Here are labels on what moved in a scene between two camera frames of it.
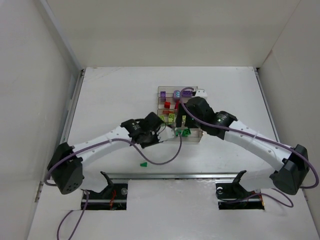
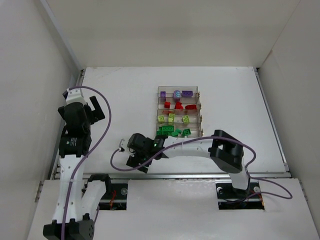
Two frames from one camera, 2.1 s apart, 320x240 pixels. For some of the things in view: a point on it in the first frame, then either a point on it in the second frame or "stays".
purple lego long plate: x=187 y=93 stays
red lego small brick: x=167 y=104 stays
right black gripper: x=180 y=120 → x=136 y=160
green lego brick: x=186 y=132 stays
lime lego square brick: x=162 y=117 stays
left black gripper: x=152 y=139 → x=88 y=111
